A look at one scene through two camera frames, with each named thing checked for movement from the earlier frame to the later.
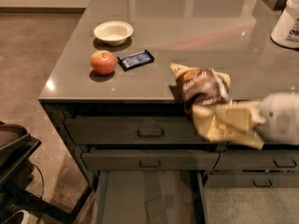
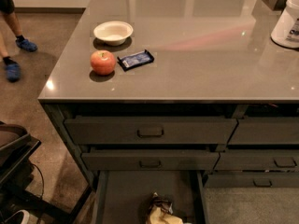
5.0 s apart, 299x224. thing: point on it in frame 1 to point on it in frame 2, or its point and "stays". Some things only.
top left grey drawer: [134, 130] stays
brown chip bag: [202, 91] to [161, 211]
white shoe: [25, 215] stays
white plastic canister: [286, 30] stays
